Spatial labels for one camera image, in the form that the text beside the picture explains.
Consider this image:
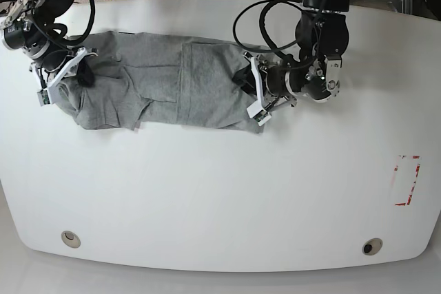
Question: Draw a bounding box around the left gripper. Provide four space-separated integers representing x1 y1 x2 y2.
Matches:
232 52 342 113

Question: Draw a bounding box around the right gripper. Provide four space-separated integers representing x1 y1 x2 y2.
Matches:
1 21 96 98

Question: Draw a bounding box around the grey T-shirt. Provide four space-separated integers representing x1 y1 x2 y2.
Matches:
59 31 263 134

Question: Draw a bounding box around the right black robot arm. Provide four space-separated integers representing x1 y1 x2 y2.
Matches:
1 0 96 105

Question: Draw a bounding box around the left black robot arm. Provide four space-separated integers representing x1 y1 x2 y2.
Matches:
233 0 349 125

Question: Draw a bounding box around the left table grommet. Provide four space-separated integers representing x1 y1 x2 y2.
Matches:
61 231 81 249

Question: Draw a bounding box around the table grommet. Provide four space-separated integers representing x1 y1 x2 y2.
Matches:
362 238 383 256
61 231 81 249

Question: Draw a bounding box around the red tape rectangle marking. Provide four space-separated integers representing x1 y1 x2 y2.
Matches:
391 155 421 207

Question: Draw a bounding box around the right table grommet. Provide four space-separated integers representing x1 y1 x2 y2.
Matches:
362 238 383 256

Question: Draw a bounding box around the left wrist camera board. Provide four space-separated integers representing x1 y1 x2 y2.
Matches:
247 101 272 127

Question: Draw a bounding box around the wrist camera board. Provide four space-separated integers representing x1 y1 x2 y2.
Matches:
37 89 59 106
247 101 272 127

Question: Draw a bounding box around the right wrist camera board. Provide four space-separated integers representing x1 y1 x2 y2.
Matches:
37 89 59 106

